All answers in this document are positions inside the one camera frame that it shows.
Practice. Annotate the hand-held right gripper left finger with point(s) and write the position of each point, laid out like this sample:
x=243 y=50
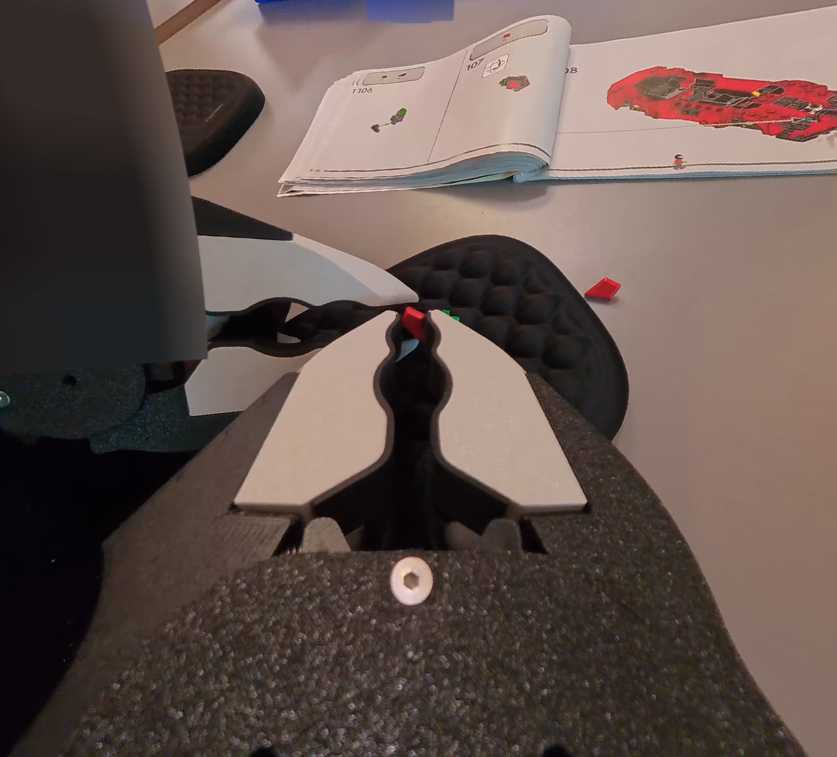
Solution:
x=327 y=417

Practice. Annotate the red sloped lego piece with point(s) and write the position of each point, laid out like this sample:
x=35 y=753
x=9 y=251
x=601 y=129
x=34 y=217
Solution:
x=603 y=289

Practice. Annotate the small black wrist rest pad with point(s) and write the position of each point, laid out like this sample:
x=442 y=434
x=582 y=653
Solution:
x=216 y=116

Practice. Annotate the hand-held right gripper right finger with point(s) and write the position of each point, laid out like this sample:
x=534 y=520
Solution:
x=503 y=423

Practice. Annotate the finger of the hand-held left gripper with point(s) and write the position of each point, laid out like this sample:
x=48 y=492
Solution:
x=242 y=381
x=294 y=270

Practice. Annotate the lego instruction booklet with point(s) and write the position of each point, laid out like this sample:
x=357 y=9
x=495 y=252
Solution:
x=392 y=129

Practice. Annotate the small red lego piece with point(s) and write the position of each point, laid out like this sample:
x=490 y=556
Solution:
x=412 y=320

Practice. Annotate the large black wrist rest pad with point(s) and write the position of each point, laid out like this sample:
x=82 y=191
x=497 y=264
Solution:
x=523 y=312

